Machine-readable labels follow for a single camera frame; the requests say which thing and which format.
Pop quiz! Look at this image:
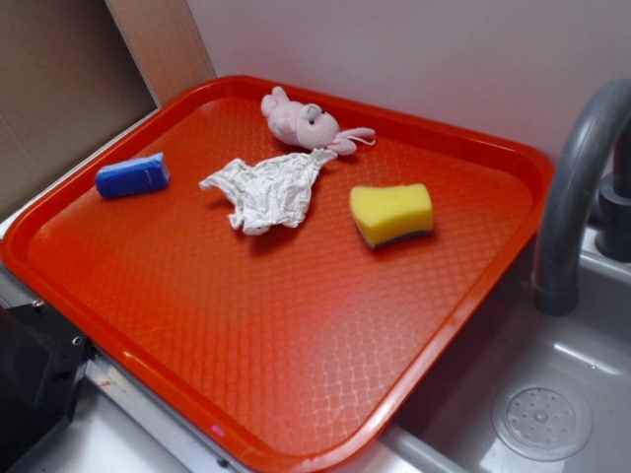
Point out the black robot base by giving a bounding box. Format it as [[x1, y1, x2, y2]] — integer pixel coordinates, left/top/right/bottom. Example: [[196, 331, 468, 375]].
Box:
[[1, 304, 91, 472]]

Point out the yellow sponge with green underside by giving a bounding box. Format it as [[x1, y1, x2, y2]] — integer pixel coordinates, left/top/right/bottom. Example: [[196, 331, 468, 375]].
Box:
[[349, 183, 435, 249]]

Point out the blue sponge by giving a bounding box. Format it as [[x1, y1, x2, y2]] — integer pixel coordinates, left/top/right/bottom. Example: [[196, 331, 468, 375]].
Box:
[[95, 153, 170, 198]]

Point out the red plastic tray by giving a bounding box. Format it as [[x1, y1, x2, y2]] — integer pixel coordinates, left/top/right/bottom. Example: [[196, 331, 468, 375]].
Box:
[[1, 76, 553, 472]]

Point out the crumpled white cloth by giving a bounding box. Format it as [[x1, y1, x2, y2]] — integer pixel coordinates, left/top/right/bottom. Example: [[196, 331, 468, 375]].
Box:
[[199, 149, 337, 236]]

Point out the pink plush bunny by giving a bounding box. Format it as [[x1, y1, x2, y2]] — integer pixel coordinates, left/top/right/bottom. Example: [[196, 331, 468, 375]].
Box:
[[260, 86, 376, 156]]

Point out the grey toy faucet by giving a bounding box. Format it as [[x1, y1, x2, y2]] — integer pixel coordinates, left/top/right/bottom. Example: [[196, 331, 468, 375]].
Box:
[[531, 79, 630, 315]]

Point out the light wooden board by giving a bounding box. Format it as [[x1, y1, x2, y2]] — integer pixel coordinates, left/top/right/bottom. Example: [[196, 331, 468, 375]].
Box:
[[105, 0, 216, 106]]

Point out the grey plastic sink basin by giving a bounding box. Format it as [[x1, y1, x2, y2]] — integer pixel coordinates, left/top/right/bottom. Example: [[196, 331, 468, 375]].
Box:
[[382, 231, 630, 472]]

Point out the brown cardboard panel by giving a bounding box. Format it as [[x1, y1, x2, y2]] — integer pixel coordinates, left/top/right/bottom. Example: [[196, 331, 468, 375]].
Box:
[[1, 1, 156, 218]]

